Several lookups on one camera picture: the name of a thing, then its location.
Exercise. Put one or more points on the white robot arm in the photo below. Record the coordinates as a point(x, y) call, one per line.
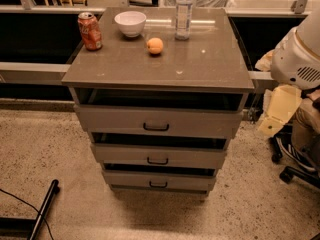
point(295, 64)

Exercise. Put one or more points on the grey top drawer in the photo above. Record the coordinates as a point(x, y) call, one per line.
point(164, 113)

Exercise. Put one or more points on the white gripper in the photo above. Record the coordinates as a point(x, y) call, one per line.
point(294, 64)

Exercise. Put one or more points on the black stand leg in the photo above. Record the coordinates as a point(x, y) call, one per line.
point(29, 228)

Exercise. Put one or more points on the grey middle drawer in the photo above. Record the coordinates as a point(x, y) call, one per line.
point(149, 150)

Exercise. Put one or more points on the orange fruit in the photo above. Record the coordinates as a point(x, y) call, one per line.
point(155, 46)

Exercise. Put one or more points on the grey bottom drawer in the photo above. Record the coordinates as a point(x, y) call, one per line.
point(159, 177)

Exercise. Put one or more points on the grey drawer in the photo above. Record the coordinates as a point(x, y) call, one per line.
point(159, 177)
point(149, 150)
point(164, 113)

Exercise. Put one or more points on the clear water bottle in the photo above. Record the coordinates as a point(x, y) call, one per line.
point(183, 19)

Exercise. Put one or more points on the orange soda can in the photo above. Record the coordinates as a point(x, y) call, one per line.
point(90, 31)

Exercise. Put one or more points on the person leg tan trousers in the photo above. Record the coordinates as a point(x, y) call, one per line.
point(306, 122)

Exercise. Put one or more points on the white bowl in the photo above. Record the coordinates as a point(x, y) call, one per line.
point(130, 23)

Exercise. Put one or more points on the grey drawer cabinet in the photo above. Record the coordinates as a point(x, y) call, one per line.
point(209, 61)

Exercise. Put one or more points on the black white sneaker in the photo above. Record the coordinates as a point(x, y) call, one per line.
point(287, 149)

